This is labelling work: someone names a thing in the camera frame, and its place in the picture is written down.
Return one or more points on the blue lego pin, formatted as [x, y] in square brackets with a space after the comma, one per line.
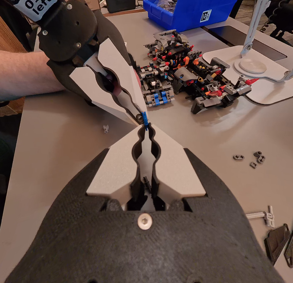
[144, 118]

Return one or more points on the grey and red lego rods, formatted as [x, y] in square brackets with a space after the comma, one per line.
[269, 216]

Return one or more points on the blue plastic bin with tag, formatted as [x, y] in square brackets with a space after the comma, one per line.
[187, 17]

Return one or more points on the light grey lego connector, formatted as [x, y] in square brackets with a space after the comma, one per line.
[106, 128]

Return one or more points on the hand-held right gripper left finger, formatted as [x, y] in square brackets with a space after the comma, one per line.
[109, 173]

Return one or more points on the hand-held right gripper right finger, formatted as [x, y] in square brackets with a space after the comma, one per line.
[180, 173]

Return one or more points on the large lego vehicle chassis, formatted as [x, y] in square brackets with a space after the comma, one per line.
[183, 74]

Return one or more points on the lego sub-assembly with blue parts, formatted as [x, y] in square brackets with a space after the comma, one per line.
[158, 97]

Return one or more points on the black rectangular device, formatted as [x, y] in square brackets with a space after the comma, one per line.
[119, 1]

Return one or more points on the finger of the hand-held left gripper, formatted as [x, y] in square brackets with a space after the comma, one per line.
[119, 61]
[91, 88]

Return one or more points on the dark grey lego connector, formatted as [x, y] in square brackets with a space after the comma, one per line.
[253, 165]
[238, 157]
[259, 157]

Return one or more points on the black lego wing panels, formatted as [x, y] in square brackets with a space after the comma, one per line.
[277, 241]

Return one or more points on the small grey lego piece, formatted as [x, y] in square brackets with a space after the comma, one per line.
[139, 118]

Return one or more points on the clear plastic parts bags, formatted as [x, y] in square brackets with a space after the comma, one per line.
[164, 1]

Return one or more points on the person's left forearm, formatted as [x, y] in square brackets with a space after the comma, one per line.
[27, 77]

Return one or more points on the wooden support post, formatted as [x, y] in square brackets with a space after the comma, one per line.
[9, 40]

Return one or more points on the black office chair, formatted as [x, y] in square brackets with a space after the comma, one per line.
[283, 10]

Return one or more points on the white metal book stand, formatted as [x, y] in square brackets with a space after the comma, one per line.
[270, 90]

